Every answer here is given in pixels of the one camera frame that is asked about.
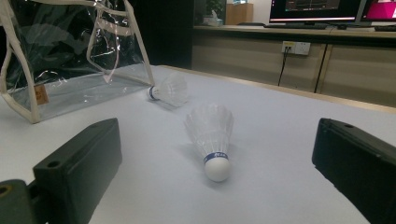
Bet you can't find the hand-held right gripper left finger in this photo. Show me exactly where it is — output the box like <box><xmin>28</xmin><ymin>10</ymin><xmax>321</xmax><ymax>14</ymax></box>
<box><xmin>32</xmin><ymin>117</ymin><xmax>123</xmax><ymax>224</ymax></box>

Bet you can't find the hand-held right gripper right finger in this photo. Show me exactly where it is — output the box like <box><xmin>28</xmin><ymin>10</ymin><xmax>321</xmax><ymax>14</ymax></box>
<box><xmin>311</xmin><ymin>117</ymin><xmax>396</xmax><ymax>224</ymax></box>

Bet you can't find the clear plastic bag beige trim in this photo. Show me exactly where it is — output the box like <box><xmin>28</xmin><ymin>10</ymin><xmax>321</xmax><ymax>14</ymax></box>
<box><xmin>0</xmin><ymin>0</ymin><xmax>156</xmax><ymax>125</ymax></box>

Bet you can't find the white feather shuttlecock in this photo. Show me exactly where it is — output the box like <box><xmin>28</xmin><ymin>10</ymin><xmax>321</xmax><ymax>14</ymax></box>
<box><xmin>146</xmin><ymin>72</ymin><xmax>190</xmax><ymax>109</ymax></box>
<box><xmin>183</xmin><ymin>103</ymin><xmax>235</xmax><ymax>184</ymax></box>

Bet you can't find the white table cover sheet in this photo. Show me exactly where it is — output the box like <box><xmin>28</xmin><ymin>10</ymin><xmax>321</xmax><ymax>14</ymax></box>
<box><xmin>0</xmin><ymin>64</ymin><xmax>396</xmax><ymax>224</ymax></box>

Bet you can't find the black keyboard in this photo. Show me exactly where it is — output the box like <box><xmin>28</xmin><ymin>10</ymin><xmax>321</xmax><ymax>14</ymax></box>
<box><xmin>373</xmin><ymin>24</ymin><xmax>396</xmax><ymax>32</ymax></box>

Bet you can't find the monitor with pink screen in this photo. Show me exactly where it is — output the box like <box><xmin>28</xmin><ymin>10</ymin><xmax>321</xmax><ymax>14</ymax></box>
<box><xmin>361</xmin><ymin>0</ymin><xmax>396</xmax><ymax>22</ymax></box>

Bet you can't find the beige wooden cabinet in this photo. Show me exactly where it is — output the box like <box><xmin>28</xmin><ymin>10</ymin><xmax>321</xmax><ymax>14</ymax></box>
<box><xmin>191</xmin><ymin>25</ymin><xmax>396</xmax><ymax>108</ymax></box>

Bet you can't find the black computer monitor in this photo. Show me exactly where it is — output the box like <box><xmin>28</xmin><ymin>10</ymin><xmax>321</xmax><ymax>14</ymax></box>
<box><xmin>269</xmin><ymin>0</ymin><xmax>363</xmax><ymax>24</ymax></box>

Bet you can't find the black power cable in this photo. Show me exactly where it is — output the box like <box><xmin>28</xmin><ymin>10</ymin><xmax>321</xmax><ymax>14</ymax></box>
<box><xmin>277</xmin><ymin>46</ymin><xmax>290</xmax><ymax>87</ymax></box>

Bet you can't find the white wall socket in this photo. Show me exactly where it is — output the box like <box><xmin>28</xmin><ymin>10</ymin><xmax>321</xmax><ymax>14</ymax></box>
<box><xmin>281</xmin><ymin>40</ymin><xmax>312</xmax><ymax>56</ymax></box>

